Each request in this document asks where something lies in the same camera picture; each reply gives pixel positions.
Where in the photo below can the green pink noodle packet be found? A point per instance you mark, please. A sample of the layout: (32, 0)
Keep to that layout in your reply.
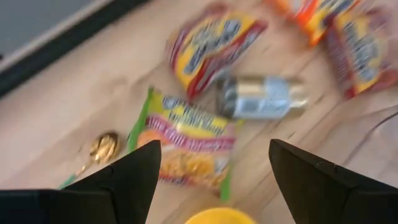
(186, 140)

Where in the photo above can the red yellow noodle packet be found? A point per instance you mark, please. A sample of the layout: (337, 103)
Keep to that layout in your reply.
(360, 53)
(211, 46)

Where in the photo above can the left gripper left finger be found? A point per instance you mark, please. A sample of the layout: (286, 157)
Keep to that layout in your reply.
(124, 186)

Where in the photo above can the orange noodle packet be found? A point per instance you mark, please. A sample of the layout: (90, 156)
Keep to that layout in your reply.
(311, 18)

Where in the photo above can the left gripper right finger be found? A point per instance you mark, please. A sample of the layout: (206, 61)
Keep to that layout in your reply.
(326, 193)

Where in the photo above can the yellow bowl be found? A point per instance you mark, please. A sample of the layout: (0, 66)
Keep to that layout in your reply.
(220, 217)

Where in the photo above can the silver tin can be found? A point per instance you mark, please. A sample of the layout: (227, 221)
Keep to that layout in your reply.
(261, 98)

